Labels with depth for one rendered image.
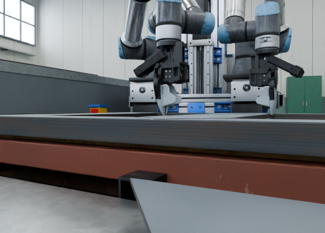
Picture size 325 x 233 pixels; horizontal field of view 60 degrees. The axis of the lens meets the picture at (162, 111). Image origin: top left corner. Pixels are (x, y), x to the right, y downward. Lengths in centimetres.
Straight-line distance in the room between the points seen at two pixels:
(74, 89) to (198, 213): 126
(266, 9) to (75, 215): 85
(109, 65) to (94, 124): 1177
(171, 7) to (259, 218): 69
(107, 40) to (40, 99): 1124
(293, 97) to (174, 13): 949
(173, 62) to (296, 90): 953
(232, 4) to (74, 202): 97
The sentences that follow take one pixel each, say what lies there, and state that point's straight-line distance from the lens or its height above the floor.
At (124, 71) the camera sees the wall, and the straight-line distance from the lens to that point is 1191.
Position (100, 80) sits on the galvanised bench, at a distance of 158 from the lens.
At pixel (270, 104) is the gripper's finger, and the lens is 97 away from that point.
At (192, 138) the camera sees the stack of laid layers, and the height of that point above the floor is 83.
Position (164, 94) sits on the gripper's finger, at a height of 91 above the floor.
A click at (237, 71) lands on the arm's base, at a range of 146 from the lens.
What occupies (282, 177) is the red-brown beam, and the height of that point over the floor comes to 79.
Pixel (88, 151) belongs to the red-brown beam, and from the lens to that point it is 50.
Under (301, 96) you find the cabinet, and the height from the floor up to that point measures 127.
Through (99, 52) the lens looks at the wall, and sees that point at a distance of 1254.
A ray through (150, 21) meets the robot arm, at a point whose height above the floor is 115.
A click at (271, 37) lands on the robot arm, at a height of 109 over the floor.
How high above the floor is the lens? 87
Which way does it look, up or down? level
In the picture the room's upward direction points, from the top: straight up
